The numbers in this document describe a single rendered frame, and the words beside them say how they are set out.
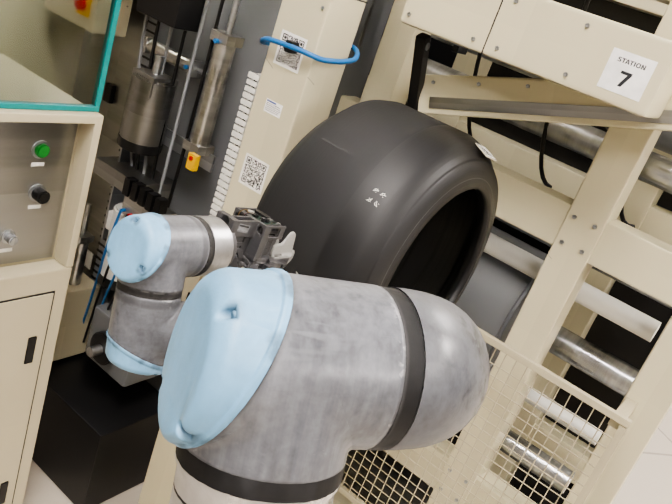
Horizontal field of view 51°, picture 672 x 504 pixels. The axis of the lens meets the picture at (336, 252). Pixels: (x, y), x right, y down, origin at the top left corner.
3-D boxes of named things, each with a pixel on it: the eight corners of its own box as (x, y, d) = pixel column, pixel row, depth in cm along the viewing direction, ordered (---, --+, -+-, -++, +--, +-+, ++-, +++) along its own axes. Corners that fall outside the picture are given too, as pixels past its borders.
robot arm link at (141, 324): (188, 382, 99) (205, 298, 97) (103, 377, 95) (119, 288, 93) (177, 358, 108) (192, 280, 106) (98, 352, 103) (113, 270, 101)
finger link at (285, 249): (314, 235, 123) (283, 235, 115) (302, 265, 125) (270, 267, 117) (301, 227, 125) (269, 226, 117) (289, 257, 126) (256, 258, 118)
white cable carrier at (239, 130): (197, 252, 180) (248, 70, 163) (211, 250, 184) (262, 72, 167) (209, 260, 178) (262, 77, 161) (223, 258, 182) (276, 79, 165)
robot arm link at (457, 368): (571, 304, 51) (265, 302, 112) (423, 283, 46) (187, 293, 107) (560, 468, 50) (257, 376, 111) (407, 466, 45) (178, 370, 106)
